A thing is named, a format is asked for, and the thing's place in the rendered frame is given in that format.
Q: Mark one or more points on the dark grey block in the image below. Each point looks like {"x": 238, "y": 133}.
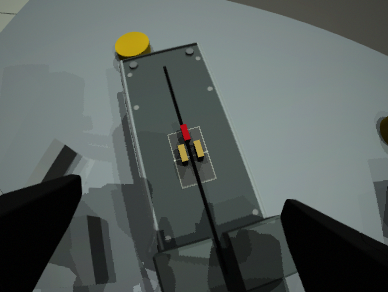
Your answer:
{"x": 79, "y": 259}

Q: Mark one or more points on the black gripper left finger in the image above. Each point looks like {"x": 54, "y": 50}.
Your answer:
{"x": 32, "y": 223}

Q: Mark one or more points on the black rectangular block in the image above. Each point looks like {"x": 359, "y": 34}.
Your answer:
{"x": 55, "y": 162}

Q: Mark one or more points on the yellow short cylinder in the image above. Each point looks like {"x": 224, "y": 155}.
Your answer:
{"x": 132, "y": 44}
{"x": 384, "y": 129}

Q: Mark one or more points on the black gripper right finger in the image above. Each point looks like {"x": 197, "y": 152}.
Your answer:
{"x": 332, "y": 257}

